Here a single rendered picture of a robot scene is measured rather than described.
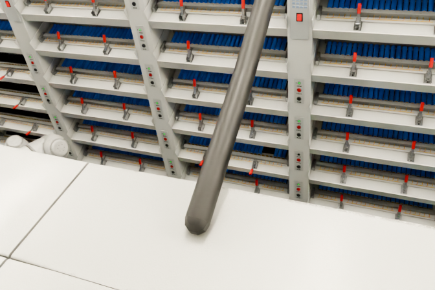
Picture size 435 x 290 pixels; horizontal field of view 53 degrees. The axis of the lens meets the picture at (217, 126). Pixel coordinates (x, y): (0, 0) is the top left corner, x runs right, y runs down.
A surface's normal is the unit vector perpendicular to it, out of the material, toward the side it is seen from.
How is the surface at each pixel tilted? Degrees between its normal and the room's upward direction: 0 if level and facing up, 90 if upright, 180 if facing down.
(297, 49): 90
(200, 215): 33
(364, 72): 21
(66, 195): 0
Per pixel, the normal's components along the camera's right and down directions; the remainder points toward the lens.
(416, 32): -0.22, -0.52
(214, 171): 0.20, -0.40
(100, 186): -0.11, -0.79
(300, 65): -0.35, 0.60
